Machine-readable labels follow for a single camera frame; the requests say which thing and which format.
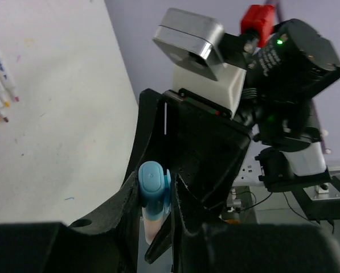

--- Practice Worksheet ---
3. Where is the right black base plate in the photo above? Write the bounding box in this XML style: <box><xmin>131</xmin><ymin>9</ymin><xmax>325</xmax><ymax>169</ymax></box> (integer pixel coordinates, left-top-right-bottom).
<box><xmin>292</xmin><ymin>174</ymin><xmax>340</xmax><ymax>221</ymax></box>

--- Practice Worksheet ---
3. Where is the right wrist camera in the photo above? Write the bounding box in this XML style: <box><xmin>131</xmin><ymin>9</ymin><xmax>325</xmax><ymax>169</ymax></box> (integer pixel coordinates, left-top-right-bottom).
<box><xmin>151</xmin><ymin>7</ymin><xmax>247</xmax><ymax>114</ymax></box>

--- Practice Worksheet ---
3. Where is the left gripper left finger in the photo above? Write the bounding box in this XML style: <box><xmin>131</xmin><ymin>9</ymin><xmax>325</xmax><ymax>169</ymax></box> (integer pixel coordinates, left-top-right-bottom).
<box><xmin>0</xmin><ymin>172</ymin><xmax>140</xmax><ymax>272</ymax></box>

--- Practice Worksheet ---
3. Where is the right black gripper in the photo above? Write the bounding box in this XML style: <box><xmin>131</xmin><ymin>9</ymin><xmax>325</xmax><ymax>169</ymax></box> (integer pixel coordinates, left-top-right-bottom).
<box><xmin>124</xmin><ymin>89</ymin><xmax>251</xmax><ymax>215</ymax></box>

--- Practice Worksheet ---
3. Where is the pastel highlighter pen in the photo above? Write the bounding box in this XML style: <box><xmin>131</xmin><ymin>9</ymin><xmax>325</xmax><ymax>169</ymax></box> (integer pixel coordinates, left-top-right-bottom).
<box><xmin>138</xmin><ymin>161</ymin><xmax>171</xmax><ymax>244</ymax></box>

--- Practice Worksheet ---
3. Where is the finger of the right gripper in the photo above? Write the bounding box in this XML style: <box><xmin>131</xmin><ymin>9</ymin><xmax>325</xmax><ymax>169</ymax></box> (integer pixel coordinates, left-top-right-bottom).
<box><xmin>145</xmin><ymin>209</ymin><xmax>178</xmax><ymax>264</ymax></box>

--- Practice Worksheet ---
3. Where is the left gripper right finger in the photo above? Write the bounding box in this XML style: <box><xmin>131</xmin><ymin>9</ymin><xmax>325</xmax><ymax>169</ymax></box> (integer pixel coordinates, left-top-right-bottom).
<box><xmin>172</xmin><ymin>176</ymin><xmax>340</xmax><ymax>272</ymax></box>

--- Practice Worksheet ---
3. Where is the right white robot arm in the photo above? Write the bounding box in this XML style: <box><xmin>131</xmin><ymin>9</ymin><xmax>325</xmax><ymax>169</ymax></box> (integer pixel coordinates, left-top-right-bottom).
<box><xmin>127</xmin><ymin>9</ymin><xmax>340</xmax><ymax>272</ymax></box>

